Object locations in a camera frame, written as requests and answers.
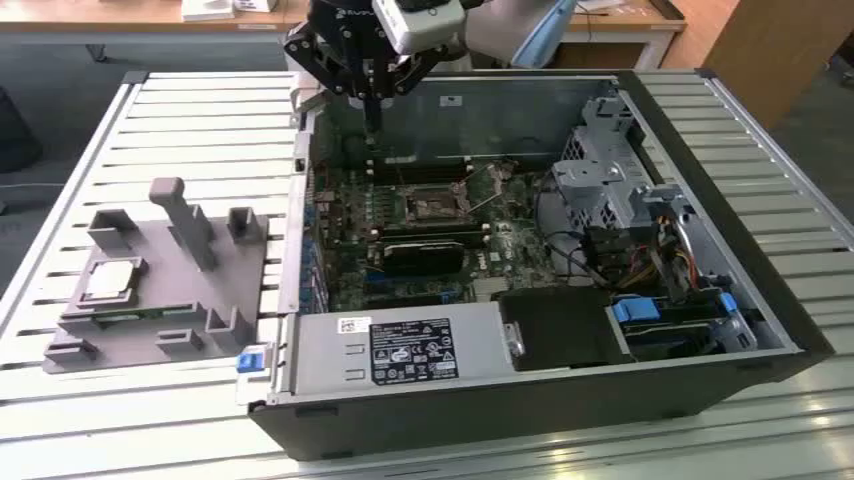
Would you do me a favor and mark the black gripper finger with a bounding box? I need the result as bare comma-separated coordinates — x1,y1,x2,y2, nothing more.
282,22,380,147
374,44,451,147

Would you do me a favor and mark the wire locking lever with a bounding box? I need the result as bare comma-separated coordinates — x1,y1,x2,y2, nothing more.
391,147,408,195

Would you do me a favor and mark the metal socket cover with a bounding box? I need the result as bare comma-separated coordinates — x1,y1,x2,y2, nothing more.
463,160,519,204

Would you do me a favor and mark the silver CPU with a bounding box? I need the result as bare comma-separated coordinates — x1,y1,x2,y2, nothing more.
88,260,140,297

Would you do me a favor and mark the CPU socket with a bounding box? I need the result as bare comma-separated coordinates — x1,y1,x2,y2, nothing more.
396,183,479,226

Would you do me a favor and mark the black RAM slot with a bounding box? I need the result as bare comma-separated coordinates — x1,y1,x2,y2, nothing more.
379,223,483,236
380,230,486,247
376,169,468,185
372,158,467,174

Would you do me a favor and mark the silver drive cage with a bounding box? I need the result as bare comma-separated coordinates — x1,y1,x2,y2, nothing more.
550,97,702,231

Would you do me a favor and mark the black graphics card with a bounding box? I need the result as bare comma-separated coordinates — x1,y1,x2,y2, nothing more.
370,239,466,277

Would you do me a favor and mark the green motherboard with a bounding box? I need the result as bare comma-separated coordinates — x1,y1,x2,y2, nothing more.
310,159,589,311

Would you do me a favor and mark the silver chipset heatsink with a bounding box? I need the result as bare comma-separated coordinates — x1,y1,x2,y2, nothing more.
471,277,510,302

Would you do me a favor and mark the wooden cabinet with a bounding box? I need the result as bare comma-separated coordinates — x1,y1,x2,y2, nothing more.
666,0,854,131

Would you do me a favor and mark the grey parts rack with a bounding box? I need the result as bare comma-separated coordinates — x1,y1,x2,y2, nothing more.
40,177,272,375

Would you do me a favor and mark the green RAM stick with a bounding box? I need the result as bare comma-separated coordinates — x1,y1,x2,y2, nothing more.
96,308,195,321

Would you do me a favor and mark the blue disk carrier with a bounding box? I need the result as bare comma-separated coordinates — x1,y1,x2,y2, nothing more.
607,293,741,334

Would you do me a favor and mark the grey power supply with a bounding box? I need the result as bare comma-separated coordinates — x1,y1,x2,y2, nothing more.
270,302,528,401

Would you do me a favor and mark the black PC case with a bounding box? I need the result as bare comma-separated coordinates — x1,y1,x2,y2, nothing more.
246,68,837,464

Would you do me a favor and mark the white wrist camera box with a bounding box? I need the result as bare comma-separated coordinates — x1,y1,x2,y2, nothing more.
372,0,467,55

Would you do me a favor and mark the black data cable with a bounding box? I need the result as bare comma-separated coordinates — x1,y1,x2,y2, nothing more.
543,232,602,289

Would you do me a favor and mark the yellow wire bundle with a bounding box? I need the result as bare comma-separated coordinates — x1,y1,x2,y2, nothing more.
613,214,709,301

